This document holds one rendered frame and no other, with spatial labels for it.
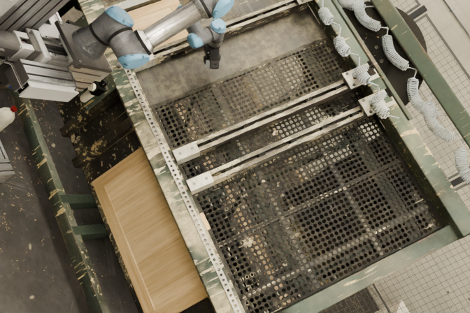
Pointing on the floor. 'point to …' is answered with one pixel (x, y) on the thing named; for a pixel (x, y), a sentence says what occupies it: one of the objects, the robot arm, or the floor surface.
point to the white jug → (7, 116)
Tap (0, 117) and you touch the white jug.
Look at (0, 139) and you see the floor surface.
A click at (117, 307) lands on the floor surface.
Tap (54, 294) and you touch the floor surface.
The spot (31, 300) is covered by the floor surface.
